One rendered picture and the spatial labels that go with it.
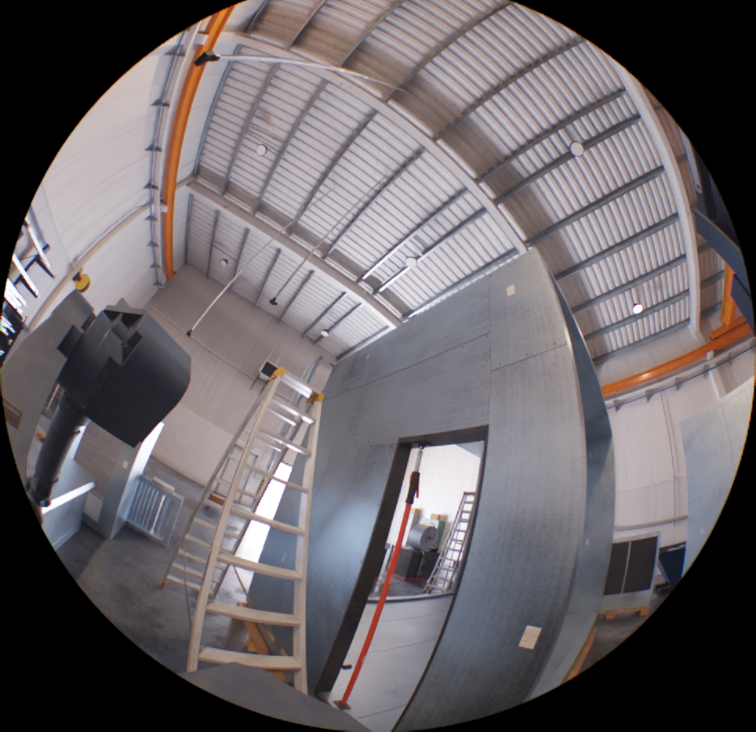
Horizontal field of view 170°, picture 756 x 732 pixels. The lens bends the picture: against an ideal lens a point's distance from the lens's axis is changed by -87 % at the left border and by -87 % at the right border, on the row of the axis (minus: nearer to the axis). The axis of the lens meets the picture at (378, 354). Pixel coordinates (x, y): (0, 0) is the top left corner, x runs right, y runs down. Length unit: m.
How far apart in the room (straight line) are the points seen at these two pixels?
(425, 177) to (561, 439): 6.35
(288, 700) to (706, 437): 4.71
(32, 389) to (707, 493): 5.10
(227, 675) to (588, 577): 4.23
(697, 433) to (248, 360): 13.27
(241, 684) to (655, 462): 9.56
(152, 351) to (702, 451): 5.16
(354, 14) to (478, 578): 7.87
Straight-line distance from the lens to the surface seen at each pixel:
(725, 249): 0.71
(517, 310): 1.42
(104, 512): 3.39
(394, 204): 7.13
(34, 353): 0.65
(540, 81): 6.88
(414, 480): 1.33
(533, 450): 0.99
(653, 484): 9.46
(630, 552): 5.40
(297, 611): 1.33
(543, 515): 0.93
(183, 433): 10.84
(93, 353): 0.77
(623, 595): 5.50
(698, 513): 4.62
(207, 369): 11.20
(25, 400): 0.57
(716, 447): 4.66
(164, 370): 0.79
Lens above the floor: 1.68
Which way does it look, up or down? 34 degrees up
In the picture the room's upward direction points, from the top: 19 degrees clockwise
